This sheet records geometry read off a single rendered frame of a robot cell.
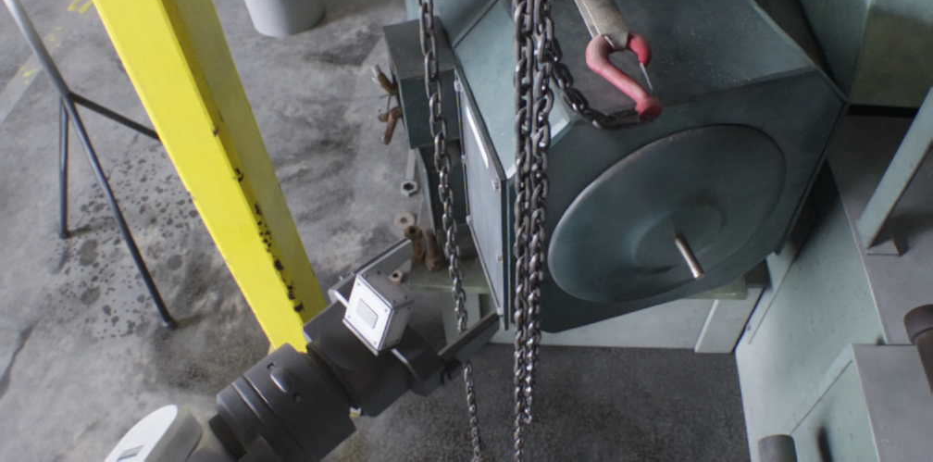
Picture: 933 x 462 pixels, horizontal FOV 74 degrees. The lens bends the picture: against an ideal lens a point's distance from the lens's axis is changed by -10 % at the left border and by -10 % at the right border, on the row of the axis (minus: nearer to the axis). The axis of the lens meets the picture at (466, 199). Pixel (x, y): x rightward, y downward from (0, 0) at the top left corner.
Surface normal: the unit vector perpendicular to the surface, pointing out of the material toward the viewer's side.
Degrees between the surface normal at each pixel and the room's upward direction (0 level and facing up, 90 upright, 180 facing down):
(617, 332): 90
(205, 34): 90
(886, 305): 0
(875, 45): 72
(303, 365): 2
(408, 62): 0
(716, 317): 90
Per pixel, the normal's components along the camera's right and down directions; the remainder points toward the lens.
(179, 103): -0.08, 0.76
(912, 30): -0.10, 0.52
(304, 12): 0.63, 0.60
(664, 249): 0.25, 0.73
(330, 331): -0.06, -0.65
